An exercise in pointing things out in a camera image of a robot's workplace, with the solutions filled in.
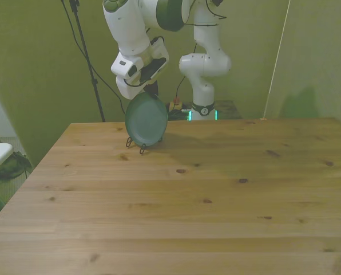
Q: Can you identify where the green round plate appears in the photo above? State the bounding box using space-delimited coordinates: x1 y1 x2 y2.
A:
124 92 169 148

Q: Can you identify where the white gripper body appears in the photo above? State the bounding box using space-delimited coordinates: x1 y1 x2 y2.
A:
115 75 157 100

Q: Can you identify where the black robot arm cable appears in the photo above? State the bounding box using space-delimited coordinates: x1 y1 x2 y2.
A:
184 0 228 27

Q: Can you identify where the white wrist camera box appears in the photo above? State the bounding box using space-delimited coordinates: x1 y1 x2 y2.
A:
138 38 169 84

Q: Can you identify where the white slanted cord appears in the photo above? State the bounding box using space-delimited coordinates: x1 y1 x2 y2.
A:
262 0 291 121

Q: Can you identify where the black tripod stand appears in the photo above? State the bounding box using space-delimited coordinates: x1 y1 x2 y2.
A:
69 0 106 123

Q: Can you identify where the dark robot base platform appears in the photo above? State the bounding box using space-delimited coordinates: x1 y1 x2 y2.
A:
166 100 243 121

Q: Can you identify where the dark bag on floor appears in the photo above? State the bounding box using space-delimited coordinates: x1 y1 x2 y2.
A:
0 152 34 182

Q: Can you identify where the black wire plate rack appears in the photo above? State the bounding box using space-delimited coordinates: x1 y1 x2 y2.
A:
126 136 164 156

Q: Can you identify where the black hanging cable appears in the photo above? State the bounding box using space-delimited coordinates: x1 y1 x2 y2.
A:
60 0 126 116

